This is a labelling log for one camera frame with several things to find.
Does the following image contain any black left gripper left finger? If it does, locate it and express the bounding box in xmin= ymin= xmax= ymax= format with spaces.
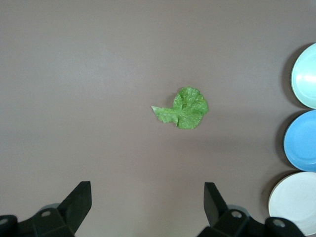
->
xmin=0 ymin=181 xmax=93 ymax=237

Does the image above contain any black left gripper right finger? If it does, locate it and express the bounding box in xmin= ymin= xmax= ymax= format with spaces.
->
xmin=197 ymin=182 xmax=307 ymax=237

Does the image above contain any green lettuce leaf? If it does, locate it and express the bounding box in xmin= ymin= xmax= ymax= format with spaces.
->
xmin=151 ymin=86 xmax=209 ymax=130

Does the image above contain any white plate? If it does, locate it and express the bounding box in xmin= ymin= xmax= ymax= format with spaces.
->
xmin=268 ymin=171 xmax=316 ymax=237

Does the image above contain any blue plate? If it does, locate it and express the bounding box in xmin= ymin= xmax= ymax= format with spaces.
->
xmin=283 ymin=109 xmax=316 ymax=172

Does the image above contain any mint green plate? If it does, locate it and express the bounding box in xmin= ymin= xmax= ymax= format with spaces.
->
xmin=290 ymin=42 xmax=316 ymax=110

